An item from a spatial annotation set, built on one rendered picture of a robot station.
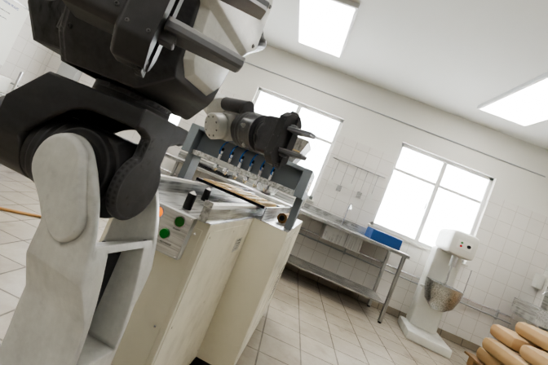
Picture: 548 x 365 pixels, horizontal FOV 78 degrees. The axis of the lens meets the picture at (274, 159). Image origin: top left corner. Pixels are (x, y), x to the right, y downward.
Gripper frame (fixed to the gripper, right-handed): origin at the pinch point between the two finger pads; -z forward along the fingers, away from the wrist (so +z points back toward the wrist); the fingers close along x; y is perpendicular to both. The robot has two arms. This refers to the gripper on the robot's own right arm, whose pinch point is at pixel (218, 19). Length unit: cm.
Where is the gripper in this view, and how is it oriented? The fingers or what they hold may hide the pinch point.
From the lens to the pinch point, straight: 28.2
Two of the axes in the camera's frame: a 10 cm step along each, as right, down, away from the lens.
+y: -2.8, -0.4, 9.6
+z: -8.8, -3.9, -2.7
